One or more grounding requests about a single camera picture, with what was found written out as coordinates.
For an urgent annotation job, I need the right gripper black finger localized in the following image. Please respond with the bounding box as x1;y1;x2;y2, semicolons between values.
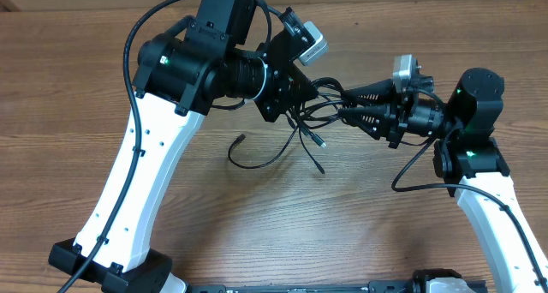
338;105;390;140
342;79;394;105

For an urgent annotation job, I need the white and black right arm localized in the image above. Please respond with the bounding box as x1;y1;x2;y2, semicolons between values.
338;68;547;292

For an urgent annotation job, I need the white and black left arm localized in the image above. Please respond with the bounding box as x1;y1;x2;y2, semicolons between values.
48;0;328;292

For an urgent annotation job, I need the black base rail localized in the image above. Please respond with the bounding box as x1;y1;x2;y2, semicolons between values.
183;267;489;293

